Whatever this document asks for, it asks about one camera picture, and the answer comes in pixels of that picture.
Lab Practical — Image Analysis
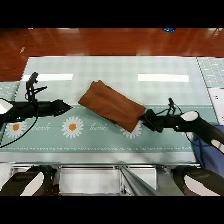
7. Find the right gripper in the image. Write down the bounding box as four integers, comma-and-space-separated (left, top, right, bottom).
138, 108, 166, 134

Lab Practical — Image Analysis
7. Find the brown shirt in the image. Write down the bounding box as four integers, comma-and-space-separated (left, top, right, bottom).
77, 79, 147, 134

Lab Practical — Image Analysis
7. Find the blue garment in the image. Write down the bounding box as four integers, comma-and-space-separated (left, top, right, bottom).
190, 124, 224, 178

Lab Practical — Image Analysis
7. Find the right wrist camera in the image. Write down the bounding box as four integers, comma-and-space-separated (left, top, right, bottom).
166, 97, 178, 116

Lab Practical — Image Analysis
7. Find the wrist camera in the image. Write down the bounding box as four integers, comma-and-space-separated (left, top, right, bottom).
166, 97, 178, 116
25, 71, 48, 102

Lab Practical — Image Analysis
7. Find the silver frame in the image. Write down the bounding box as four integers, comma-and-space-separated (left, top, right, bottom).
0, 162, 224, 197

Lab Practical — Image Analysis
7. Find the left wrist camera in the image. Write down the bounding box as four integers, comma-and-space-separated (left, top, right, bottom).
25, 71, 48, 102

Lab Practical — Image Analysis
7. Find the black cable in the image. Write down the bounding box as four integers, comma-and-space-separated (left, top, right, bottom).
0, 108, 39, 149

